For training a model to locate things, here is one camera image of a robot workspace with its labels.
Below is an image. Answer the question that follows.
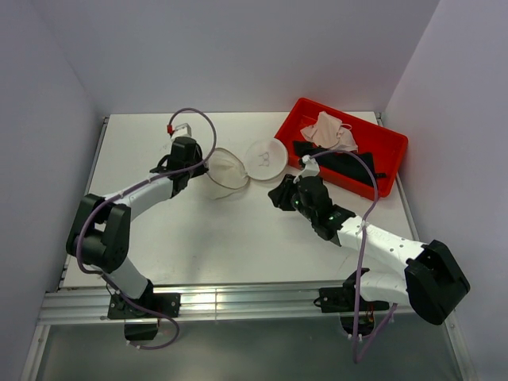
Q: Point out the beige pink bra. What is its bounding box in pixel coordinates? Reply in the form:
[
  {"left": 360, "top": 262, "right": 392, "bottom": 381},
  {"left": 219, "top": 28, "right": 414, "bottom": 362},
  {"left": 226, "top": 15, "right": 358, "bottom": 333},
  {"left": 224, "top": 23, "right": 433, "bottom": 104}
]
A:
[{"left": 300, "top": 111, "right": 358, "bottom": 152}]

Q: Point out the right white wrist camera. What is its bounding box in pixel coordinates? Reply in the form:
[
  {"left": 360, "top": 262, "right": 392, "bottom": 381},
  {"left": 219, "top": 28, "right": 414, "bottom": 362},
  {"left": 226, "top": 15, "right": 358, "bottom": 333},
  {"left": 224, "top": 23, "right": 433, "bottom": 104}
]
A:
[{"left": 294, "top": 155, "right": 320, "bottom": 183}]

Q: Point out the red plastic bin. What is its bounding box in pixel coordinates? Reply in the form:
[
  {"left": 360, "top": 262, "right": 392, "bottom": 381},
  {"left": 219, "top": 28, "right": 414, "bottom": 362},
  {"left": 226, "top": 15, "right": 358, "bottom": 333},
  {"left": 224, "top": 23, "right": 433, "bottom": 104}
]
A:
[{"left": 275, "top": 98, "right": 408, "bottom": 198}]

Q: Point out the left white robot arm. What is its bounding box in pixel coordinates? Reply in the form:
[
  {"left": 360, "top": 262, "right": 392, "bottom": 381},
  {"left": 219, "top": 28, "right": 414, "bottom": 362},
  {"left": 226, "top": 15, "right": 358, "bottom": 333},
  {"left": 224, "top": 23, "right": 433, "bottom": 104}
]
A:
[{"left": 66, "top": 136, "right": 207, "bottom": 320}]

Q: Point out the white mesh laundry bag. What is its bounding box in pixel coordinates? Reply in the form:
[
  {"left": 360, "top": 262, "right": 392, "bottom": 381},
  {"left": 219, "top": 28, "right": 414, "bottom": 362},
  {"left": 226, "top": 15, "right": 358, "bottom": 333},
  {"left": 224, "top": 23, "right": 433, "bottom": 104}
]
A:
[{"left": 200, "top": 138, "right": 289, "bottom": 200}]

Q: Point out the black bra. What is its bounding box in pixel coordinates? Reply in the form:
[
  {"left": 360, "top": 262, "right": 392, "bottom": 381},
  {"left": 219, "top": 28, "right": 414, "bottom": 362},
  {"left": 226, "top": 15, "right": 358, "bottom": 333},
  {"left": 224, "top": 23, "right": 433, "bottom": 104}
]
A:
[{"left": 293, "top": 140, "right": 387, "bottom": 186}]

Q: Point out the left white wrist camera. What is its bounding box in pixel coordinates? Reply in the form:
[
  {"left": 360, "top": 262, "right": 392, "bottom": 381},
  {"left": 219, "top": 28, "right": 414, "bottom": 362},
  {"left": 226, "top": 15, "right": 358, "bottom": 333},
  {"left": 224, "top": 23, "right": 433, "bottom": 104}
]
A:
[{"left": 167, "top": 123, "right": 192, "bottom": 140}]

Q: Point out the aluminium mounting rail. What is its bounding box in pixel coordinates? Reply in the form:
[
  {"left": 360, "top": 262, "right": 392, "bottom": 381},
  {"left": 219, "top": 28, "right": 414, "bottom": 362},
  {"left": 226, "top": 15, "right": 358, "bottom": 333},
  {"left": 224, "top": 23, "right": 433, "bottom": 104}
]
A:
[{"left": 37, "top": 279, "right": 456, "bottom": 325}]

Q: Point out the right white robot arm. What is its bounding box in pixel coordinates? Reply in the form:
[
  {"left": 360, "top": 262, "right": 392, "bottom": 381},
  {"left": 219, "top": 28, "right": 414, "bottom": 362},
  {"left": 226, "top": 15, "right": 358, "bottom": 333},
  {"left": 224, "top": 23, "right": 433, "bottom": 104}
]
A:
[{"left": 268, "top": 175, "right": 471, "bottom": 325}]

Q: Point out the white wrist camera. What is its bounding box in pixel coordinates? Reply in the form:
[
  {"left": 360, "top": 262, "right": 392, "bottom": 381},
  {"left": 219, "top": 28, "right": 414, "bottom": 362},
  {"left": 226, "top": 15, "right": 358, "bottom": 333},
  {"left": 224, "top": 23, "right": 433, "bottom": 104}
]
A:
[
  {"left": 294, "top": 155, "right": 320, "bottom": 183},
  {"left": 167, "top": 123, "right": 192, "bottom": 140}
]

